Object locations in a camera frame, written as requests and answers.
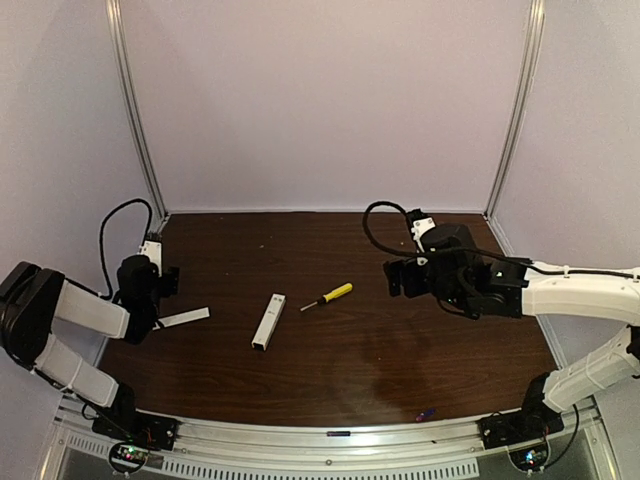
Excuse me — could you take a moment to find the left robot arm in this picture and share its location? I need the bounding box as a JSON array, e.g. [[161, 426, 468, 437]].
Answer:
[[1, 255, 176, 428]]

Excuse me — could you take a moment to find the white remote battery cover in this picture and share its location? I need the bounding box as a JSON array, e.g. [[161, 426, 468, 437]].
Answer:
[[153, 307, 210, 330]]

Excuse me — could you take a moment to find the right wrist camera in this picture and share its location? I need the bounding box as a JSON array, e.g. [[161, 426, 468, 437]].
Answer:
[[405, 209, 435, 252]]

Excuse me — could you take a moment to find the aluminium frame post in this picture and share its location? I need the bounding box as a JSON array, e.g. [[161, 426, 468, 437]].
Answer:
[[105, 0, 168, 220], [484, 0, 546, 220]]

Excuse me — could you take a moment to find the right aluminium frame post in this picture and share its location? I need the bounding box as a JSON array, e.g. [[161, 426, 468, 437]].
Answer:
[[484, 0, 546, 220]]

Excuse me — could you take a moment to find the left aluminium frame post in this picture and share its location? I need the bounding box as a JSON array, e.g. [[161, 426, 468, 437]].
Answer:
[[105, 0, 168, 220]]

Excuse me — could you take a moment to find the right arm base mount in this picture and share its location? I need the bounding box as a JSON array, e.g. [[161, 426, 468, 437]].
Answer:
[[477, 410, 564, 450]]

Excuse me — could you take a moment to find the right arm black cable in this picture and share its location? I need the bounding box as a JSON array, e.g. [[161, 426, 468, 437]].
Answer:
[[362, 200, 640, 284]]

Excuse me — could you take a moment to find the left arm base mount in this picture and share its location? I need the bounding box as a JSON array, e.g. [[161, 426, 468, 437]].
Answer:
[[91, 412, 180, 451]]

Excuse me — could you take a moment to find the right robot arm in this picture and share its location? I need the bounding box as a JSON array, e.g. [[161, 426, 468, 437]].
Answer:
[[383, 220, 639, 417]]

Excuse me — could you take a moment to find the white remote control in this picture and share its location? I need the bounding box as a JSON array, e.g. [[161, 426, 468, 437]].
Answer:
[[251, 293, 286, 352]]

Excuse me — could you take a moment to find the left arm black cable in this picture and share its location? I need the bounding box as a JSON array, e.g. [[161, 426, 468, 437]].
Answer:
[[98, 198, 154, 301]]

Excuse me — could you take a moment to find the yellow handled screwdriver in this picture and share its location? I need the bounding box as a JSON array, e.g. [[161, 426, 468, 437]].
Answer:
[[299, 283, 353, 312]]

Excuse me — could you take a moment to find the front aluminium rail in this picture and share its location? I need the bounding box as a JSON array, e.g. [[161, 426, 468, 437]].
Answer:
[[49, 394, 621, 480]]

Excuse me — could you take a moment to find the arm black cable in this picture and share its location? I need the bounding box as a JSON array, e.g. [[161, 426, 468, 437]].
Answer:
[[362, 200, 640, 284], [98, 198, 154, 301]]

